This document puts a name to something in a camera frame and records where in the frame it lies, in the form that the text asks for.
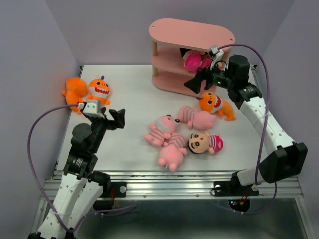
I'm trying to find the orange shark plush left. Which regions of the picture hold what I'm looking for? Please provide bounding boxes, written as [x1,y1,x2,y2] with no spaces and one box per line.
[87,75,111,105]

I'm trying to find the aluminium rail frame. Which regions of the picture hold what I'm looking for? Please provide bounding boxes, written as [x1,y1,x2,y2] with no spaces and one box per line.
[29,65,314,239]

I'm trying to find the plain orange plush toy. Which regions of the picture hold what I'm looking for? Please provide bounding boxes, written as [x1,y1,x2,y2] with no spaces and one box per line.
[62,77,88,105]

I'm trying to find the pink striped plush lower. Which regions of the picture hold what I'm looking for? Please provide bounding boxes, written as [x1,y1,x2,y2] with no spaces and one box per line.
[157,132,187,172]

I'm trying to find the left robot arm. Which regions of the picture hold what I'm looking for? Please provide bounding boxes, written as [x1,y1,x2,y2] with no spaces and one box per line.
[28,106,126,239]

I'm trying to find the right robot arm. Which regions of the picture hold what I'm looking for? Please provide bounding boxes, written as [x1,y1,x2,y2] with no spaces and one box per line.
[184,55,308,194]

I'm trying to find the pink three-tier shelf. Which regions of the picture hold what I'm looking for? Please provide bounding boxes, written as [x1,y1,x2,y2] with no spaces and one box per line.
[149,18,235,96]

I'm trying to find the orange shark plush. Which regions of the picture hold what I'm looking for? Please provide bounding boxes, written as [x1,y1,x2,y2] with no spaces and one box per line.
[87,75,111,105]
[195,92,237,120]

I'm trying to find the pink striped plush upper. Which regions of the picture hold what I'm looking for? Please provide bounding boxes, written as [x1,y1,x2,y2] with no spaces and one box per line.
[177,106,216,130]

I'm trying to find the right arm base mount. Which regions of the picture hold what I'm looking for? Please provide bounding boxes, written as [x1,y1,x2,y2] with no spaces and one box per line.
[210,181,259,213]

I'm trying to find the pink plush with face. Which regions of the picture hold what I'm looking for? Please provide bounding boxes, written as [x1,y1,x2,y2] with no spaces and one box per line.
[144,115,180,147]

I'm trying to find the pink striped plush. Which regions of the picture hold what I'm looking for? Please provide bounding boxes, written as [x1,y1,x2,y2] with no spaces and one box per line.
[177,106,216,130]
[157,132,187,172]

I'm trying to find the orange shark plush right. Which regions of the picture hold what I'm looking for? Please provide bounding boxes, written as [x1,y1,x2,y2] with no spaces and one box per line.
[195,92,237,120]

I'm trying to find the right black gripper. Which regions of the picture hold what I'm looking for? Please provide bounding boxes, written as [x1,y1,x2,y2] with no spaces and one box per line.
[183,59,235,94]

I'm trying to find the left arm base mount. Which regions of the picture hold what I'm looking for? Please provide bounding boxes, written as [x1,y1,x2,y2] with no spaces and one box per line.
[92,181,127,211]

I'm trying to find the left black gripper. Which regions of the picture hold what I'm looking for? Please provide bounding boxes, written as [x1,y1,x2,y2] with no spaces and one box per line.
[89,107,126,152]

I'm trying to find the boy doll pink pants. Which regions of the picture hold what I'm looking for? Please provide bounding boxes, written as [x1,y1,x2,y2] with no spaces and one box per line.
[199,53,226,69]
[187,132,224,154]
[179,48,202,72]

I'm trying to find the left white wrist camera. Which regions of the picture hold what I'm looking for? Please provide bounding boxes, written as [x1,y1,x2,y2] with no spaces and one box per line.
[77,100,105,119]

